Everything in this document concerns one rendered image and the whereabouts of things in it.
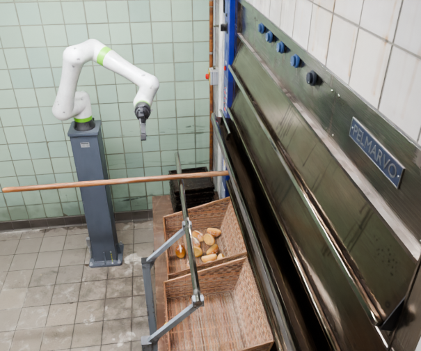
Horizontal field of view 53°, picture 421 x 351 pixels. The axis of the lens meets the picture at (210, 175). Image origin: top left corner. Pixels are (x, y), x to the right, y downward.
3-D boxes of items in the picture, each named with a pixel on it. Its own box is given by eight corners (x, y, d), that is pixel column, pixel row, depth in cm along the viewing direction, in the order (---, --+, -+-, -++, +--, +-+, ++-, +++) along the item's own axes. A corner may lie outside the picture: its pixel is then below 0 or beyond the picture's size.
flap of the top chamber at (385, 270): (234, 69, 242) (248, 34, 232) (388, 329, 91) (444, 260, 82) (227, 67, 240) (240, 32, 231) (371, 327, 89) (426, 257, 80)
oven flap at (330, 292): (233, 111, 255) (245, 81, 246) (364, 397, 105) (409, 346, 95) (226, 109, 254) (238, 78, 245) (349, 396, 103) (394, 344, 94)
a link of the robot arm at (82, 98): (66, 122, 285) (61, 95, 275) (82, 113, 297) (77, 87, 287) (81, 125, 281) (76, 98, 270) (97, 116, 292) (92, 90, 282)
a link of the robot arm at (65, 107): (46, 115, 271) (59, 44, 236) (64, 106, 283) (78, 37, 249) (61, 127, 269) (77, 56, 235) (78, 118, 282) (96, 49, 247)
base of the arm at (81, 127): (77, 115, 308) (76, 108, 305) (98, 115, 309) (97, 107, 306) (72, 131, 286) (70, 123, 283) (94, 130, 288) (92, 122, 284)
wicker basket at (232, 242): (232, 226, 298) (232, 194, 283) (249, 286, 251) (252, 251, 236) (163, 232, 292) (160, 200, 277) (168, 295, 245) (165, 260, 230)
